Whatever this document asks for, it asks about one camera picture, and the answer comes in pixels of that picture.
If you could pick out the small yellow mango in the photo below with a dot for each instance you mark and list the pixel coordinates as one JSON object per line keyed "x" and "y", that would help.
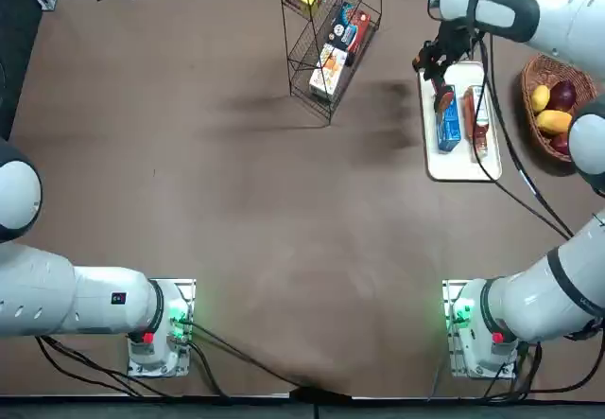
{"x": 540, "y": 98}

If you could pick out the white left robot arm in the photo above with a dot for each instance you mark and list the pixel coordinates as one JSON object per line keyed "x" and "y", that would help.
{"x": 71, "y": 296}

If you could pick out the blue Oreo cookie box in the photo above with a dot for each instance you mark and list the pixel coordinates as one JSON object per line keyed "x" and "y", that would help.
{"x": 449, "y": 130}

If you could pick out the long yellow mango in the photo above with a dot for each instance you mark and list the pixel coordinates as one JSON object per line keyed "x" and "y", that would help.
{"x": 553, "y": 122}

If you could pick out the white rectangular tray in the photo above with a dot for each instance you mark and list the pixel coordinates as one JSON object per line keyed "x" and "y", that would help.
{"x": 463, "y": 170}

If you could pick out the dark purple mango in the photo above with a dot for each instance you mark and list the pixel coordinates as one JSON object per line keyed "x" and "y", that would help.
{"x": 562, "y": 96}

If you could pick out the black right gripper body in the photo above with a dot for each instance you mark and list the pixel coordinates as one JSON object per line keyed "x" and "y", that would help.
{"x": 456, "y": 40}

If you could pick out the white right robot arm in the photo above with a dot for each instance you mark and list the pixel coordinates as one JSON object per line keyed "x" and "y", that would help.
{"x": 567, "y": 17}

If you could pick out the brown wicker basket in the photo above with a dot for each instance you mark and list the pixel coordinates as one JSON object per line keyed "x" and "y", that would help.
{"x": 543, "y": 69}

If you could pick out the dark blue cookie box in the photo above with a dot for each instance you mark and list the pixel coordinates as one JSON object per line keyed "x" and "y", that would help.
{"x": 350, "y": 26}

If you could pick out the red yellow mango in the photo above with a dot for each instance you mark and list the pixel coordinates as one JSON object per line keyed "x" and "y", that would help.
{"x": 561, "y": 144}

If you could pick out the white cracker box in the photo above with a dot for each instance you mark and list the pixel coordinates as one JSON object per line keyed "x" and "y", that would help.
{"x": 328, "y": 71}

